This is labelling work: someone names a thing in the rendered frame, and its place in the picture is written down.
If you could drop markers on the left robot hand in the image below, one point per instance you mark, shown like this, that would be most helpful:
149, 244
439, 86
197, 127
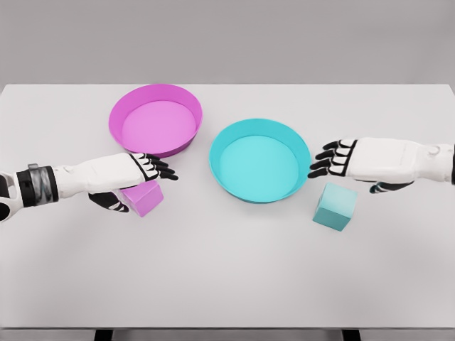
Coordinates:
113, 172

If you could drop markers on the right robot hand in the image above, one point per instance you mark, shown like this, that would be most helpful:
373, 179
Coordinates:
380, 160

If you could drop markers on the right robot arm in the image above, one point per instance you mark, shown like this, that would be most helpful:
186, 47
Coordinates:
440, 161

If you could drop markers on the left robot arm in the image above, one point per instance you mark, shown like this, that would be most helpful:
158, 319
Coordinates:
39, 184

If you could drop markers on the pink block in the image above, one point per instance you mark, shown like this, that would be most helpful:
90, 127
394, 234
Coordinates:
144, 199

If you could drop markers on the cyan block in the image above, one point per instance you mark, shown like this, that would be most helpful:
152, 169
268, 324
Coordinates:
335, 207

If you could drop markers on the pink round plate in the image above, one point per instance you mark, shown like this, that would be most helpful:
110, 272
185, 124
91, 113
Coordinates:
155, 120

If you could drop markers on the cyan round plate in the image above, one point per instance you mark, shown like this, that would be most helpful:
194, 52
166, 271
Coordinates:
258, 160

